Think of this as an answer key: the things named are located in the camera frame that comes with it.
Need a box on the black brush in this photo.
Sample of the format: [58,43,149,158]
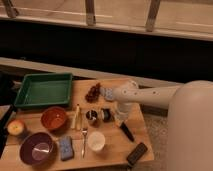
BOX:
[119,122,148,167]

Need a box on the purple bowl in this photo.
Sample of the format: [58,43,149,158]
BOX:
[19,132,54,166]

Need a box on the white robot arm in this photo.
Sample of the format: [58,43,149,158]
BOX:
[101,80,213,171]

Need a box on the orange bowl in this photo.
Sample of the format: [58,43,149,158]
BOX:
[41,106,67,131]

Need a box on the small metal cup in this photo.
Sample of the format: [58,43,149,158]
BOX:
[86,110,98,125]

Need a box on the white cup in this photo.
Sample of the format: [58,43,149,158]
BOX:
[88,131,106,153]

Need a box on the bunch of dark grapes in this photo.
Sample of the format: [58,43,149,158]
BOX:
[85,83,101,103]

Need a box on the silver fork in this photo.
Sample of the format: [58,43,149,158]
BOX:
[81,124,88,158]

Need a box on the cream banana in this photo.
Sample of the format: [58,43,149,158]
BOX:
[71,105,81,131]

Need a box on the blue sponge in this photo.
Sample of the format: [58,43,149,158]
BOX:
[59,136,74,161]

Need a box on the green plastic tray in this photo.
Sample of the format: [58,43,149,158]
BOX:
[14,73,73,110]

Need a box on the red yellow apple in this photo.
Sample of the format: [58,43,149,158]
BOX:
[7,120,25,136]

